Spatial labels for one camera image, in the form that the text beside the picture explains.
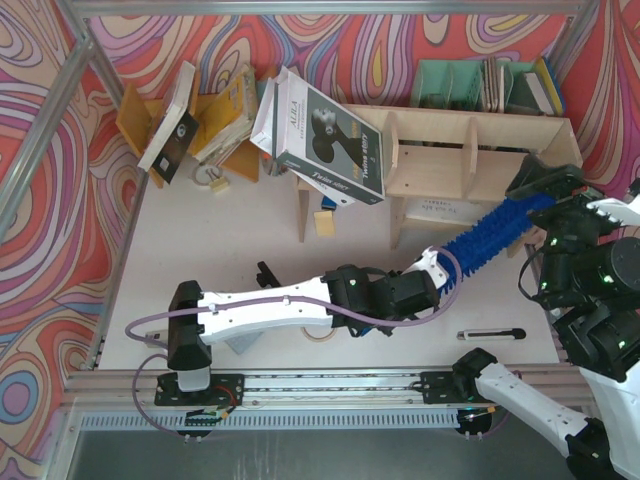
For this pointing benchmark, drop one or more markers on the yellow sticky note pad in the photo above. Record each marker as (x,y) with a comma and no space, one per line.
(324,223)

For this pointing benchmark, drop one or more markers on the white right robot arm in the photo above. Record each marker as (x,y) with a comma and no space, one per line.
(588,286)

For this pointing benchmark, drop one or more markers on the large Twins story book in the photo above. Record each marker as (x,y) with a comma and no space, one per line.
(313,136)

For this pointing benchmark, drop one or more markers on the pen cup with pens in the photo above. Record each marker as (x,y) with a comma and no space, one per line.
(271,166)

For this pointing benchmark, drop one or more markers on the stack of yellow books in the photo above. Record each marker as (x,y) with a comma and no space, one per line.
(228,120)

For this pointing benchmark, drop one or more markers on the pink eraser figure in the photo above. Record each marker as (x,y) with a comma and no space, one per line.
(535,237)

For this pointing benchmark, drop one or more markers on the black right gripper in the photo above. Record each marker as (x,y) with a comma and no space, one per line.
(545,183)

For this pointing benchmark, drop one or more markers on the light wooden bookshelf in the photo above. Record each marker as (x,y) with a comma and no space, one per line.
(460,155)

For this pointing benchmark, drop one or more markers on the gold binder clip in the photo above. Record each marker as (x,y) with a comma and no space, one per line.
(218,183)

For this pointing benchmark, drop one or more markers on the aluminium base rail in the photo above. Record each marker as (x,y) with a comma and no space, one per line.
(325,388)

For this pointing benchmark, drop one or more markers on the blue and yellow book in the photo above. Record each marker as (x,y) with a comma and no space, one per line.
(542,68)

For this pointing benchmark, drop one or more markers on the yellow wooden book rack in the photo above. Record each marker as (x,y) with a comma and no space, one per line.
(136,120)

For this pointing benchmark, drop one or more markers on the blue microfiber duster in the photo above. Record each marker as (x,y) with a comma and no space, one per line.
(466,254)

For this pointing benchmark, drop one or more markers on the teal desk file organizer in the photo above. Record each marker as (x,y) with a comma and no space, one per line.
(489,85)

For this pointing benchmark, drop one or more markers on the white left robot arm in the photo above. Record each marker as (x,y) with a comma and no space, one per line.
(350,297)

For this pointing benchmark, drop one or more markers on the white spiral notebook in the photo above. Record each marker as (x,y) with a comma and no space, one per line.
(450,212)

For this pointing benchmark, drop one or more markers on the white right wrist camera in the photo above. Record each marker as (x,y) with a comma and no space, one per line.
(624,212)

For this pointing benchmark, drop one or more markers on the white and black paperback book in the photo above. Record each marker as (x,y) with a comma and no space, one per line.
(172,127)

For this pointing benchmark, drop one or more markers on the small blue sharpener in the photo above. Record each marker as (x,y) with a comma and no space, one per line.
(328,204)

